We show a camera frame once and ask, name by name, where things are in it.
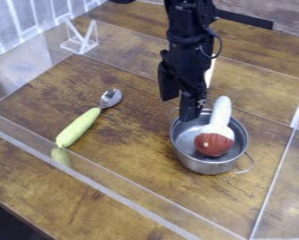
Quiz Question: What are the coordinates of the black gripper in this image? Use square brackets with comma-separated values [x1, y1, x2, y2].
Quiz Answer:
[158, 0, 218, 122]

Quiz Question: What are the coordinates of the red and white toy mushroom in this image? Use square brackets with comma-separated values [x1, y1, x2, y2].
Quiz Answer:
[194, 96, 235, 157]

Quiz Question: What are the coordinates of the silver metal pot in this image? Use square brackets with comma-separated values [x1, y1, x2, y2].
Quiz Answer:
[170, 109, 255, 175]

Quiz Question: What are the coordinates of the black bar on table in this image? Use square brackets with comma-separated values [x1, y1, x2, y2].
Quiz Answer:
[216, 9, 274, 30]

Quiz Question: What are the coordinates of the spoon with green handle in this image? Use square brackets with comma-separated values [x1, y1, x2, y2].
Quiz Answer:
[55, 88, 122, 147]

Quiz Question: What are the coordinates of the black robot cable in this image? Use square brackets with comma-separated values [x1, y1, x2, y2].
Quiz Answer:
[196, 25, 224, 60]

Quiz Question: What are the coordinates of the clear acrylic triangle bracket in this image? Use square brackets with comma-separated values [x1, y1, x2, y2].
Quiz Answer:
[60, 20, 99, 54]

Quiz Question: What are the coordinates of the clear acrylic enclosure wall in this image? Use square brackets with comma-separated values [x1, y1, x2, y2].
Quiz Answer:
[0, 116, 246, 240]

